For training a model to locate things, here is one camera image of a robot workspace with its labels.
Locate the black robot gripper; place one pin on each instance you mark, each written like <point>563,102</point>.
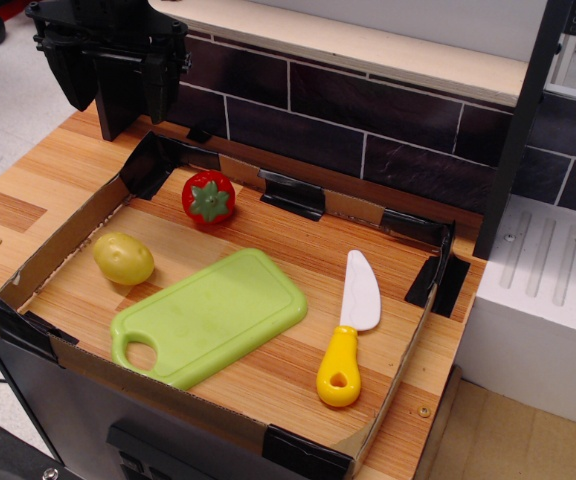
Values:
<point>72,34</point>

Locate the wooden shelf board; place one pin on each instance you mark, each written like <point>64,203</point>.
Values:
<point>412,61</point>

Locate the green plastic cutting board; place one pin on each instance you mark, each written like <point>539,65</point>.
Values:
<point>187,332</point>

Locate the black left support panel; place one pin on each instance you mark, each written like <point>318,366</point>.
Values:
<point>119,99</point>

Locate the red toy tomato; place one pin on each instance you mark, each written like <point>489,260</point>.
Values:
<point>208,197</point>

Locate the yellow toy potato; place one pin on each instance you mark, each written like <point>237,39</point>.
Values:
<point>123,259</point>

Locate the white toy sink drainboard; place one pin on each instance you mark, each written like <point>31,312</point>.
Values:
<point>520,338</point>

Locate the dark grey vertical post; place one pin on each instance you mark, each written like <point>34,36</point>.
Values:
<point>545,48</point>

